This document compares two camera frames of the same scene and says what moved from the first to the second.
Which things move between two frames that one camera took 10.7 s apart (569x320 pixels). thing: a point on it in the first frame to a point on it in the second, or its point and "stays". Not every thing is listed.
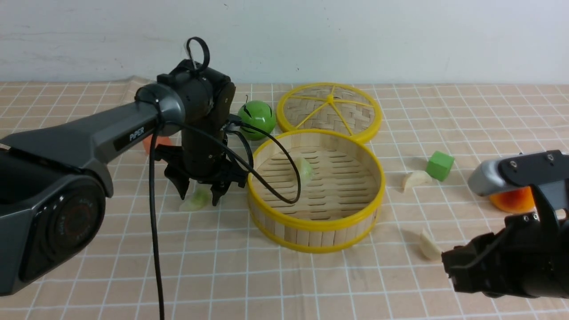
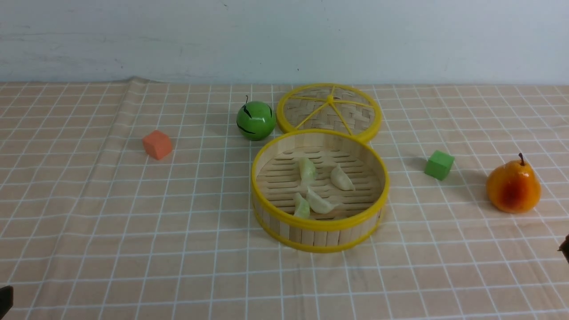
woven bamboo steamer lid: x=338 y=107 stays
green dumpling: x=199 y=197 to x=302 y=208
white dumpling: x=416 y=178 to x=340 y=180
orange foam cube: x=160 y=139 stays
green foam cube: x=439 y=165 stays
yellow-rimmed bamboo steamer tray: x=337 y=210 stays
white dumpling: x=430 y=248 to x=318 y=206
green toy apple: x=259 y=114 stays
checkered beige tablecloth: x=157 y=256 stays
